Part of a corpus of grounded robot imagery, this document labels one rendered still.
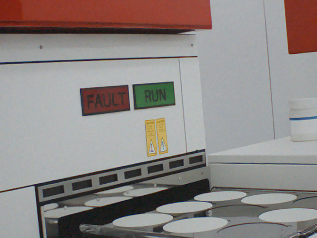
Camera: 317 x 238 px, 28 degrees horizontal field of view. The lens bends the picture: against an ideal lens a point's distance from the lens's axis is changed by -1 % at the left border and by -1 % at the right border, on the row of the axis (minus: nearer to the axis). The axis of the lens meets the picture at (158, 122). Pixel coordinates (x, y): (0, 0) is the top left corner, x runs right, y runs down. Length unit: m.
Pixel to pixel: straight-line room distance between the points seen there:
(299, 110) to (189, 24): 0.36
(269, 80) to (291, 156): 3.17
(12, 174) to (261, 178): 0.51
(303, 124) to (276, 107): 2.99
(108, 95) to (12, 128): 0.21
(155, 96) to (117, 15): 0.20
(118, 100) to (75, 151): 0.13
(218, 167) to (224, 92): 2.63
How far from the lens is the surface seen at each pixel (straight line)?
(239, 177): 1.31
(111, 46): 1.16
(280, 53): 4.55
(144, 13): 1.16
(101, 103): 1.13
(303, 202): 1.11
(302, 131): 1.47
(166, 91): 1.26
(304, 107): 1.47
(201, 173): 1.32
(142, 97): 1.20
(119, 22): 1.11
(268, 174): 1.27
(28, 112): 1.03
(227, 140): 3.96
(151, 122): 1.22
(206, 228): 0.95
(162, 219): 1.04
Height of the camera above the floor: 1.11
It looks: 3 degrees down
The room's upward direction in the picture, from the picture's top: 5 degrees counter-clockwise
